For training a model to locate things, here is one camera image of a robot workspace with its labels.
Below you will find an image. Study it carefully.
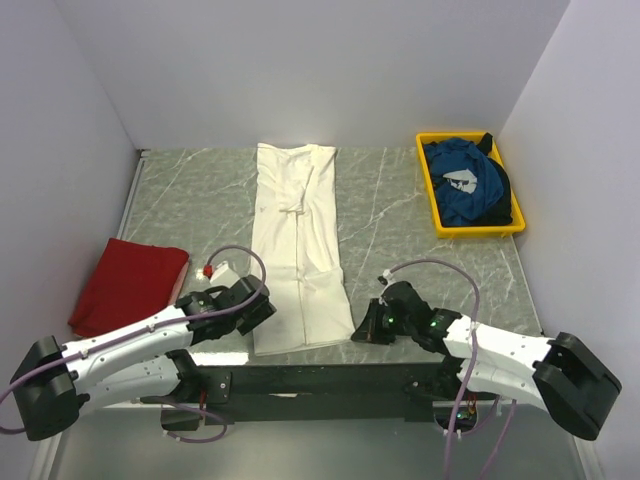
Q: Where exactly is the black base beam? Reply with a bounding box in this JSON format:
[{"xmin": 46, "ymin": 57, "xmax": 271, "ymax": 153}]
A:
[{"xmin": 165, "ymin": 360, "xmax": 461, "ymax": 423}]

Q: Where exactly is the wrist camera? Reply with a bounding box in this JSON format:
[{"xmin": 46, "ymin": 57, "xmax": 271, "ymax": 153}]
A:
[
  {"xmin": 202, "ymin": 261, "xmax": 240, "ymax": 287},
  {"xmin": 377, "ymin": 269, "xmax": 395, "ymax": 287}
]

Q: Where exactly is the white t-shirt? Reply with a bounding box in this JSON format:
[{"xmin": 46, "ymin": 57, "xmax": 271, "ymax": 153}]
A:
[{"xmin": 251, "ymin": 143, "xmax": 355, "ymax": 356}]

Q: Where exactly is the pink folded t-shirt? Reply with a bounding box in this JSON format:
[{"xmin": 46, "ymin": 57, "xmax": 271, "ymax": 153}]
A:
[{"xmin": 169, "ymin": 262, "xmax": 190, "ymax": 304}]

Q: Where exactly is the aluminium frame rail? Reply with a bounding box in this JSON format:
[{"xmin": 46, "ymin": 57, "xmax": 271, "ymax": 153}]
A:
[{"xmin": 29, "ymin": 407, "xmax": 604, "ymax": 479}]

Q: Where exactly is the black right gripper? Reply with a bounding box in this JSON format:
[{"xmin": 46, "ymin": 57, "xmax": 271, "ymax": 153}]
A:
[{"xmin": 351, "ymin": 298, "xmax": 416, "ymax": 345}]

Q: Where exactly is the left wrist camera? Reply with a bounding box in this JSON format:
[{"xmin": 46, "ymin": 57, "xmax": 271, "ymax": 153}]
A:
[{"xmin": 202, "ymin": 261, "xmax": 240, "ymax": 287}]

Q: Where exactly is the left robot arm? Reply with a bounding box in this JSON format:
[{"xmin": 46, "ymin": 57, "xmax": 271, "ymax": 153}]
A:
[{"xmin": 7, "ymin": 275, "xmax": 276, "ymax": 441}]

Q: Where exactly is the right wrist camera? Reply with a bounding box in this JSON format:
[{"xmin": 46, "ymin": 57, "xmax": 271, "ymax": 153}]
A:
[{"xmin": 377, "ymin": 269, "xmax": 395, "ymax": 287}]

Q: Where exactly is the blue t-shirt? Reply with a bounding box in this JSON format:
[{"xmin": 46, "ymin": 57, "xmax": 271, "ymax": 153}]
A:
[{"xmin": 423, "ymin": 137, "xmax": 506, "ymax": 227}]

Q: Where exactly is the red folded t-shirt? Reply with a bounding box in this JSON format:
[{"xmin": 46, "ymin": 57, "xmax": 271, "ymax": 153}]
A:
[{"xmin": 68, "ymin": 238, "xmax": 190, "ymax": 338}]

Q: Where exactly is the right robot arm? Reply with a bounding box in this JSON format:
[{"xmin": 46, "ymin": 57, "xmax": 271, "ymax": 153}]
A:
[{"xmin": 351, "ymin": 281, "xmax": 622, "ymax": 441}]

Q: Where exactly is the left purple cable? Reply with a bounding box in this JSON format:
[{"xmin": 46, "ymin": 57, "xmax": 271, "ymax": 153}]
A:
[{"xmin": 0, "ymin": 244, "xmax": 270, "ymax": 445}]

